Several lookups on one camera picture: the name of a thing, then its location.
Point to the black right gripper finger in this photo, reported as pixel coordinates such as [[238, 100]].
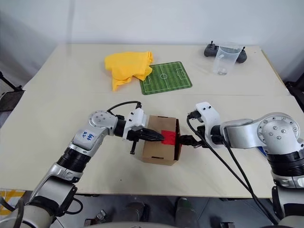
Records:
[[186, 137], [187, 142]]

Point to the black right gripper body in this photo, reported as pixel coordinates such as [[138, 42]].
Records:
[[201, 139]]

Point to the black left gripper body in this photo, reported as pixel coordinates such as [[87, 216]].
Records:
[[134, 136]]

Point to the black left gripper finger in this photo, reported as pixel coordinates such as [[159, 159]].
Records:
[[152, 139], [152, 133]]

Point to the brown cardboard box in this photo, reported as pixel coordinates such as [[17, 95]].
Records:
[[158, 150]]

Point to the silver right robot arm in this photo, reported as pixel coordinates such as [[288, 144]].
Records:
[[268, 133]]

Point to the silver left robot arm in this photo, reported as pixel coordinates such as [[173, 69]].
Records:
[[88, 140]]

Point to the green soccer field mat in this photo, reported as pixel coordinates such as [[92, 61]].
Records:
[[168, 79]]

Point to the yellow cloth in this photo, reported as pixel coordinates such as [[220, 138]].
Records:
[[128, 66]]

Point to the clear plastic cup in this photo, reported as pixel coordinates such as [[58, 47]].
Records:
[[224, 61]]

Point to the small metal fixture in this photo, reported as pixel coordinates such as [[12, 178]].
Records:
[[101, 216]]

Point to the black remote controller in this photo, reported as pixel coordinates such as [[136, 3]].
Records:
[[209, 51]]

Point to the black stand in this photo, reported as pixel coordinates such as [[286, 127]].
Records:
[[9, 97]]

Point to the yellow and white object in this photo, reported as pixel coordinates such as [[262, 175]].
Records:
[[8, 196]]

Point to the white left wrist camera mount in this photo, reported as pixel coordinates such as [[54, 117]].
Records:
[[136, 120]]

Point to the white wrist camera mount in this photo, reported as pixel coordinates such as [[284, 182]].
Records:
[[209, 116], [136, 120]]

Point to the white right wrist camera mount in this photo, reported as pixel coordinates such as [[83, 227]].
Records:
[[209, 116]]

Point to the dark equipment frame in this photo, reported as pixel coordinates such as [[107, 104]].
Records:
[[295, 90]]

